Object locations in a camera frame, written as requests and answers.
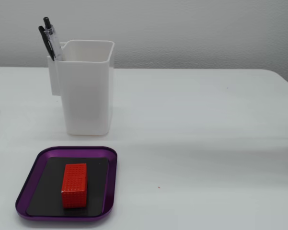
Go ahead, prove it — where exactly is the black clear retractable pen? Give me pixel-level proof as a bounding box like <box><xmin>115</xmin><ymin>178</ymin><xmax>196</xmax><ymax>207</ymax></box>
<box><xmin>37</xmin><ymin>16</ymin><xmax>64</xmax><ymax>62</ymax></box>

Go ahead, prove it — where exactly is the red studded block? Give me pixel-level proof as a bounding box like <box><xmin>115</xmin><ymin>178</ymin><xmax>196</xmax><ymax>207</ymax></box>
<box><xmin>61</xmin><ymin>163</ymin><xmax>88</xmax><ymax>209</ymax></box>

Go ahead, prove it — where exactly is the purple metal tray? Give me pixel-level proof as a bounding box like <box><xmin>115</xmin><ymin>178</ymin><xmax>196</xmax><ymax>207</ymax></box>
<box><xmin>15</xmin><ymin>146</ymin><xmax>118</xmax><ymax>220</ymax></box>

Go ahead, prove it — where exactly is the white plastic pen holder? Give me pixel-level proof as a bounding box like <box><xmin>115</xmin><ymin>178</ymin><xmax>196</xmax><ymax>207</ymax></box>
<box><xmin>46</xmin><ymin>39</ymin><xmax>115</xmax><ymax>137</ymax></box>

